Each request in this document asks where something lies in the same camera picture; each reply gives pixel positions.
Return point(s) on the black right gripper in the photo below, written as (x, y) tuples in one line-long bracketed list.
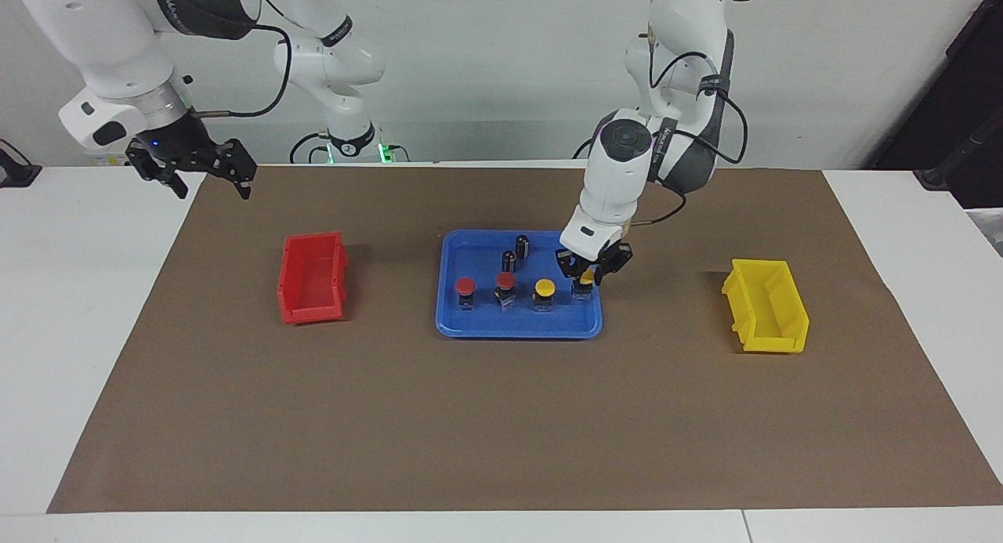
[(180, 143)]

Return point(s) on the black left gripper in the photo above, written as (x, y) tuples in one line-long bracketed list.
[(588, 261)]

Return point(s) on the yellow push button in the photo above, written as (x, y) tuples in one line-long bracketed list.
[(544, 290), (586, 279)]

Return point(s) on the red push button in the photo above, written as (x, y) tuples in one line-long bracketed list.
[(465, 285), (505, 282)]

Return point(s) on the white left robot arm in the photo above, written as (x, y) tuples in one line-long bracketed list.
[(627, 167)]

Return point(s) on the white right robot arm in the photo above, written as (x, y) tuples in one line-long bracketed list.
[(102, 49)]

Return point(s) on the blue plastic tray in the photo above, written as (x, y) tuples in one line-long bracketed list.
[(470, 323)]

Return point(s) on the small black cylinder component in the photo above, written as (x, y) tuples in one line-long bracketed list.
[(508, 261), (522, 246)]

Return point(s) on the red plastic bin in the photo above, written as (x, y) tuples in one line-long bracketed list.
[(309, 284)]

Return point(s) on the yellow plastic bin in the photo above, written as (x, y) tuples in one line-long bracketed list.
[(772, 323)]

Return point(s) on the brown table mat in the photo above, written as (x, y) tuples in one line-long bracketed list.
[(470, 418)]

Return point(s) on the dark background panel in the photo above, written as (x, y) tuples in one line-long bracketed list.
[(940, 73)]

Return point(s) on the black clamp mount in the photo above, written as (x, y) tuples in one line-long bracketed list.
[(16, 171)]

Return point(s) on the black stand bracket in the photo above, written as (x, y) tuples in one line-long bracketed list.
[(956, 155)]

